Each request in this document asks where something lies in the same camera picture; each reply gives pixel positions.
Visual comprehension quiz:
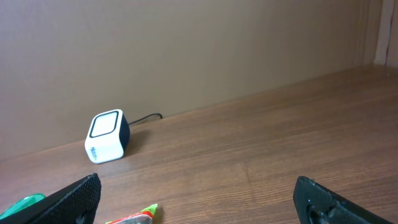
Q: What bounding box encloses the green lid jar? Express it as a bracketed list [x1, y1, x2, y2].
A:
[0, 194, 46, 220]

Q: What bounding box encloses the white barcode scanner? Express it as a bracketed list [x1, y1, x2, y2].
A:
[85, 109, 131, 164]

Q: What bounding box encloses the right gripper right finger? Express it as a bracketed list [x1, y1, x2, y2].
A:
[293, 176, 391, 224]

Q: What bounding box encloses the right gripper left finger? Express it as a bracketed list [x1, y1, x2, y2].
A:
[1, 173, 101, 224]

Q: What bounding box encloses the green snack bag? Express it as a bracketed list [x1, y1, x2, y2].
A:
[106, 203, 158, 224]

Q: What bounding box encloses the black scanner cable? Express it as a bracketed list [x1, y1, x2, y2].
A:
[128, 113, 164, 126]

